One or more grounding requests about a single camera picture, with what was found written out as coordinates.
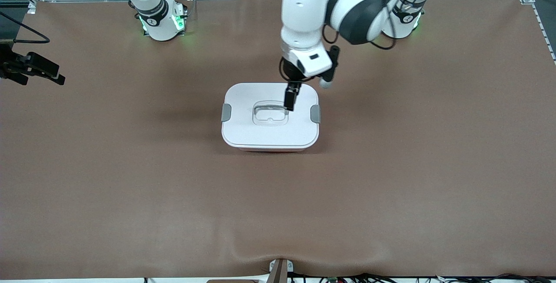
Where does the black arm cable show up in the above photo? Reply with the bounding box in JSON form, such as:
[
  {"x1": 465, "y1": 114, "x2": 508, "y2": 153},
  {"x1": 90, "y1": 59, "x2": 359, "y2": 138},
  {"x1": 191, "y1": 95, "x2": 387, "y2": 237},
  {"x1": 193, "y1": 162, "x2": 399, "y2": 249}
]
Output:
[
  {"x1": 279, "y1": 0, "x2": 435, "y2": 83},
  {"x1": 0, "y1": 12, "x2": 50, "y2": 43}
]

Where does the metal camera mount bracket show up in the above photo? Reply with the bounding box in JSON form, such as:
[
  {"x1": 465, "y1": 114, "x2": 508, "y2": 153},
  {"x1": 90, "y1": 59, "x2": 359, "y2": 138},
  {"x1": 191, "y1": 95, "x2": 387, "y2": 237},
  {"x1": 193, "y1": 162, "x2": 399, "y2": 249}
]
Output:
[{"x1": 268, "y1": 258, "x2": 294, "y2": 283}]

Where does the brown table mat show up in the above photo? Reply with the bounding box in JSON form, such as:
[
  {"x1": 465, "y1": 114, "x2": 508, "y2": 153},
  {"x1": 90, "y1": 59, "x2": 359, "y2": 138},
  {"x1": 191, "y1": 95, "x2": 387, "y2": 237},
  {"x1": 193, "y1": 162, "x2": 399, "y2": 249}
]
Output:
[{"x1": 0, "y1": 0, "x2": 556, "y2": 280}]

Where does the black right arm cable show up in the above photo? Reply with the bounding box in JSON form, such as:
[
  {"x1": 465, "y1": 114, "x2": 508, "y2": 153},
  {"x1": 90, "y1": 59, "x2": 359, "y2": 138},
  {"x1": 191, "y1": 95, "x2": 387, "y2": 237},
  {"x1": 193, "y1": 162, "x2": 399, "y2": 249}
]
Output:
[{"x1": 0, "y1": 12, "x2": 50, "y2": 43}]

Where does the white box lid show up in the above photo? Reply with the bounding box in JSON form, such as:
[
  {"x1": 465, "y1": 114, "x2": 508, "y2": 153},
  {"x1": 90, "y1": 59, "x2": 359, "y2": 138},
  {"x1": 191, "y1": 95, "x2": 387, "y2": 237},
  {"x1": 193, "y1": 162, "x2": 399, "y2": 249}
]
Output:
[{"x1": 221, "y1": 82, "x2": 321, "y2": 151}]

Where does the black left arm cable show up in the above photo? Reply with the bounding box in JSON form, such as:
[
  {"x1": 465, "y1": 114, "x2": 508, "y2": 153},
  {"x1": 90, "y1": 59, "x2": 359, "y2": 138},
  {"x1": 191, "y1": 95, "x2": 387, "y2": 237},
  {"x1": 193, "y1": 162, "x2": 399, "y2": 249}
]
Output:
[{"x1": 279, "y1": 0, "x2": 435, "y2": 83}]

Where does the pink translucent plastic box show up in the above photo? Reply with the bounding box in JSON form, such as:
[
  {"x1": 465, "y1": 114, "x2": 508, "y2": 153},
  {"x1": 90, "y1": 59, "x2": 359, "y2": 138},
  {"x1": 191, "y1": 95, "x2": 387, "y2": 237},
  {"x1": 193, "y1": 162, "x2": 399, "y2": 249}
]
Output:
[{"x1": 239, "y1": 146, "x2": 307, "y2": 153}]

